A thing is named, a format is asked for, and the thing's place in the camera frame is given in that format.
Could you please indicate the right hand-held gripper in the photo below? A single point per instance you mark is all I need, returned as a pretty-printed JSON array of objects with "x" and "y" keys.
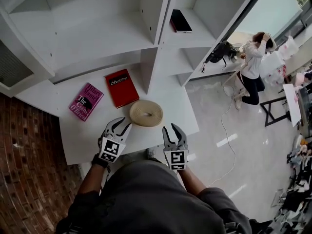
[{"x": 176, "y": 157}]

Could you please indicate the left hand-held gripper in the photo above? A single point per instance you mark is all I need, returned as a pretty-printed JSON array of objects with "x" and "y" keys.
[{"x": 111, "y": 149}]

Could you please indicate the beige woven rope basket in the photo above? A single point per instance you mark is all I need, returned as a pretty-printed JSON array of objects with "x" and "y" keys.
[{"x": 146, "y": 113}]

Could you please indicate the white shelving unit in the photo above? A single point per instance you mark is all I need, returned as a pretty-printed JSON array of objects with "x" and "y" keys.
[{"x": 97, "y": 28}]

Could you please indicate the person's right forearm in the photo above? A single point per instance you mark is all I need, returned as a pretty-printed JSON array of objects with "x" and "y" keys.
[{"x": 192, "y": 181}]

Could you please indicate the person's left forearm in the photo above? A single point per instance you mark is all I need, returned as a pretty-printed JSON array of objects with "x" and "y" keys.
[{"x": 91, "y": 179}]

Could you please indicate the white shelf surface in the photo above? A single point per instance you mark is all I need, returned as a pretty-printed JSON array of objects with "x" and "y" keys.
[{"x": 80, "y": 140}]

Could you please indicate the person's grey shoe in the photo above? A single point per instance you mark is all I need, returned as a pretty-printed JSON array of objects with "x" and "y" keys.
[{"x": 152, "y": 153}]

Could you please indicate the black wristband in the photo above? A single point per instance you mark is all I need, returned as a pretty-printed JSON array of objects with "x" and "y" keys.
[{"x": 100, "y": 161}]

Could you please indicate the red book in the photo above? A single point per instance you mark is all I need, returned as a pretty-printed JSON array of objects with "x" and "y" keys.
[{"x": 122, "y": 88}]

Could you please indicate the pink book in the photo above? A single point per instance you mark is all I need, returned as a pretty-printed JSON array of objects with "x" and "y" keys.
[{"x": 86, "y": 101}]

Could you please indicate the white side table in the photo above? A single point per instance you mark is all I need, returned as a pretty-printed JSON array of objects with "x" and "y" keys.
[{"x": 214, "y": 69}]

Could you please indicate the black bag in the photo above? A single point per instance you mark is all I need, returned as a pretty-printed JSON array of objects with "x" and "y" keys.
[{"x": 220, "y": 52}]

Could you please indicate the dark slim book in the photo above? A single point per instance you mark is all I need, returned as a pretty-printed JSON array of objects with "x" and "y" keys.
[{"x": 180, "y": 21}]

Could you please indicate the white arched ribbed-glass cabinet door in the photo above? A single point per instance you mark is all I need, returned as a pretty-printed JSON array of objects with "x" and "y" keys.
[{"x": 12, "y": 67}]

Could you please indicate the white board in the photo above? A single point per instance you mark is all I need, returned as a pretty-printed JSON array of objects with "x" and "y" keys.
[{"x": 292, "y": 101}]

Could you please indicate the white plastic bags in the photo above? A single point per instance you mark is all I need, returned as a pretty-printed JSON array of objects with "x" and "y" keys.
[{"x": 280, "y": 57}]

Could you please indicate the pile of assorted floor items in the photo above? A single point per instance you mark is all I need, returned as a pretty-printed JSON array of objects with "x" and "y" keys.
[{"x": 297, "y": 191}]

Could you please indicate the frosted glass panel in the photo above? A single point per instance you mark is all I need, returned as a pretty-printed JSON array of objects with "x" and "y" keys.
[{"x": 268, "y": 11}]

